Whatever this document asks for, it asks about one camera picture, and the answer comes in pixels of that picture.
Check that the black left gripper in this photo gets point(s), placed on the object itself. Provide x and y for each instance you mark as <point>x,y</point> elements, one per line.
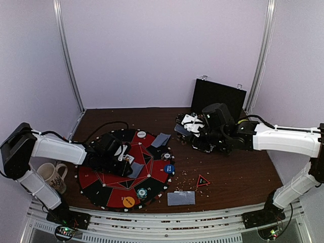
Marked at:
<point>122,170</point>

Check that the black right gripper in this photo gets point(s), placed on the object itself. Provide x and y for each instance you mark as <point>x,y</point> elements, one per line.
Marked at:
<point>188,134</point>

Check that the queen of spades card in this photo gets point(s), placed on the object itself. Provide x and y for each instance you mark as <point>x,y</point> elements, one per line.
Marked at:
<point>129,158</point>

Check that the face-down board card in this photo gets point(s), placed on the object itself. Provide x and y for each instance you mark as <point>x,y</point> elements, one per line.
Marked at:
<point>137,168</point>

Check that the orange big blind button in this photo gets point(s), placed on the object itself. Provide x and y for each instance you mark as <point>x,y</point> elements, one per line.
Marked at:
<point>128,202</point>

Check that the clear dealer button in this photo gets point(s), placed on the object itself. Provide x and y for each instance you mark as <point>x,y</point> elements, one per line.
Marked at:
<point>141,134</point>

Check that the purple 500 poker chip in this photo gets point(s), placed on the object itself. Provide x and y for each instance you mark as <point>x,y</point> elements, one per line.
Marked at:
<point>166,156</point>

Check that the blue small blind button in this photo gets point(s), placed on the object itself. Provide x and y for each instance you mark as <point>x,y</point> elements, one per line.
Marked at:
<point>169,169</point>

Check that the face-down burn cards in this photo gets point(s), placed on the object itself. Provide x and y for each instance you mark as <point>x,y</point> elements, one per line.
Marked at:
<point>161,140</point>

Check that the dealt blue card pair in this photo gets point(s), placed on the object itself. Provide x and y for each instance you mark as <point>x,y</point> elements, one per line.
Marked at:
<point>185,198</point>

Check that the grey playing card deck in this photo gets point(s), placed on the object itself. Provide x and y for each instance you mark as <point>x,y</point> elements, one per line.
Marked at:
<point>179,129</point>

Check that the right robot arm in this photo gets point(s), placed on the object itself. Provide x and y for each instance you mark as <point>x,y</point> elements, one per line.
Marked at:
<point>260,135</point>

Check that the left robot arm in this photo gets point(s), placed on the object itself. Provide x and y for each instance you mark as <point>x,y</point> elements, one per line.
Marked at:
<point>106,153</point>

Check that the red black triangle card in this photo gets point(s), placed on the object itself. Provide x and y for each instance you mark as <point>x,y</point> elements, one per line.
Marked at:
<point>202,181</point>

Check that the round red black poker mat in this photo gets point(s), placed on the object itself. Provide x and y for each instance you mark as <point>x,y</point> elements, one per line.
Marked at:
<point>106,190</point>

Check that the black poker chip case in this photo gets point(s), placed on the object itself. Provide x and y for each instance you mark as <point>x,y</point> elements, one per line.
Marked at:
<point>217,98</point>

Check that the white patterned mug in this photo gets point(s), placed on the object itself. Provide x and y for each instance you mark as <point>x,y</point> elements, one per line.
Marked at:
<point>54,175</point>

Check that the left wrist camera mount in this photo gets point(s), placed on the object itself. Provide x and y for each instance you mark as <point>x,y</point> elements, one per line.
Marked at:
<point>122,151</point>

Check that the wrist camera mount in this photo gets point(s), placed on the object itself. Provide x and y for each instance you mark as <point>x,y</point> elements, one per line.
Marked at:
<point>192,123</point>
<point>122,151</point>

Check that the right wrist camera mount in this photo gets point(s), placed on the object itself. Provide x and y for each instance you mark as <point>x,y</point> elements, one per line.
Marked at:
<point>192,123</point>

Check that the aluminium frame post right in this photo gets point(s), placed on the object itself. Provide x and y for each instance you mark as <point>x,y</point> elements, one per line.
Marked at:
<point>260,68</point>

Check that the aluminium frame post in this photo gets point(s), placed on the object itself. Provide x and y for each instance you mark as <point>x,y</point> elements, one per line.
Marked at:
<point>66,54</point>
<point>260,68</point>

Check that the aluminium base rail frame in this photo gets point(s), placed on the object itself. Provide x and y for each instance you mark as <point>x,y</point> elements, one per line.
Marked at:
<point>208,226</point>

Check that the aluminium frame post left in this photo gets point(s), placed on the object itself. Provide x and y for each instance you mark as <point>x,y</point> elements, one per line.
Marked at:
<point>66,54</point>

